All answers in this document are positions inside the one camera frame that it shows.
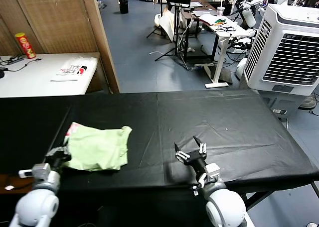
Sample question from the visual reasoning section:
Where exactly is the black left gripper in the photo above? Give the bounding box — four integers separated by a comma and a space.
44, 138, 72, 169

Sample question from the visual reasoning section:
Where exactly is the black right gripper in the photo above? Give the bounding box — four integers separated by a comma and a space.
174, 135, 209, 176

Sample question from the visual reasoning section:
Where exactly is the light green t-shirt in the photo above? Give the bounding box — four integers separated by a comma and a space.
63, 121, 133, 172

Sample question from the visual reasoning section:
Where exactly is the black table cover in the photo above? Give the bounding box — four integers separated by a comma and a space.
0, 96, 74, 176
37, 89, 319, 195

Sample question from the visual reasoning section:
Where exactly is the white side table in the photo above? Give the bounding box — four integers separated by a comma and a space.
0, 53, 102, 99

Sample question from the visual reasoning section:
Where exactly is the folded white printed shirt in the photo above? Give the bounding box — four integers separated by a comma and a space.
50, 57, 97, 83

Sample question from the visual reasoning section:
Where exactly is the white wheeled robot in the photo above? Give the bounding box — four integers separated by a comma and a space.
228, 27, 257, 80

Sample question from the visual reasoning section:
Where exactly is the black power strip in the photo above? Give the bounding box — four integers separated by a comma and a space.
7, 57, 24, 66

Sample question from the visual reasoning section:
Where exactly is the red chips can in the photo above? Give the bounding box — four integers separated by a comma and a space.
14, 32, 37, 60

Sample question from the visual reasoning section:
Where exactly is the black monitor tripod stand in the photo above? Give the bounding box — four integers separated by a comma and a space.
154, 2, 194, 71

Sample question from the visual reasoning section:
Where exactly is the white standing desk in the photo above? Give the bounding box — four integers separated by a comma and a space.
198, 12, 256, 89

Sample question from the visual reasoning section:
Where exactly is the floor fan base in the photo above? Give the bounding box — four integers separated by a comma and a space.
299, 95, 317, 111

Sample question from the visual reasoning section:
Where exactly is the wooden partition screen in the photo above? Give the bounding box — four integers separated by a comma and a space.
0, 0, 120, 95

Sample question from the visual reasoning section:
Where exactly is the white tote bag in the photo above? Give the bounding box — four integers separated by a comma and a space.
154, 9, 175, 42

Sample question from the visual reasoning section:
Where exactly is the white air cooler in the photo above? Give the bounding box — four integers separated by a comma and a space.
243, 4, 319, 118

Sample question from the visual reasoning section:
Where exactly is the white humanoid robot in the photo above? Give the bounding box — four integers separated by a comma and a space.
225, 0, 265, 28

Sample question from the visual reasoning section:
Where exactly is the black trash bin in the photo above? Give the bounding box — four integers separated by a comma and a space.
118, 0, 129, 14

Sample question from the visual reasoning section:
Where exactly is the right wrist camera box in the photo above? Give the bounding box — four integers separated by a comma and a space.
195, 163, 221, 189

